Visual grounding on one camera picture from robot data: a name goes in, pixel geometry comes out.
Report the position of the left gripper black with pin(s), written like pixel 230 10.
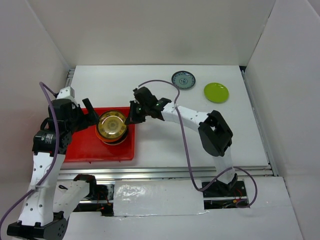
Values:
pixel 88 119

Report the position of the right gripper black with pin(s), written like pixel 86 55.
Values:
pixel 133 116

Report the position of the yellow patterned plate dark rim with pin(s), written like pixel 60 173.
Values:
pixel 112 120

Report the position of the black plate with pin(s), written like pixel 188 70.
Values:
pixel 119 140

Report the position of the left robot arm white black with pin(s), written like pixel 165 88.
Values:
pixel 43 218

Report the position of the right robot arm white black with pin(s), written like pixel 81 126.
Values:
pixel 214 133

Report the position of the red plastic bin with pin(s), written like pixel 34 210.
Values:
pixel 87 147

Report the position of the blue patterned plate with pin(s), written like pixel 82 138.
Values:
pixel 183 80

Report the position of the white foam cover board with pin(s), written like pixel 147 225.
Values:
pixel 157 198

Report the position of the green plate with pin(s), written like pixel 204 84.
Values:
pixel 216 92

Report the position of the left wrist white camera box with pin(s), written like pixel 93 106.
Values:
pixel 66 93

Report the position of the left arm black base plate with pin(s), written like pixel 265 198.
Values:
pixel 101 192

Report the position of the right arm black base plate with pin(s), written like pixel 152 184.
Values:
pixel 216 190

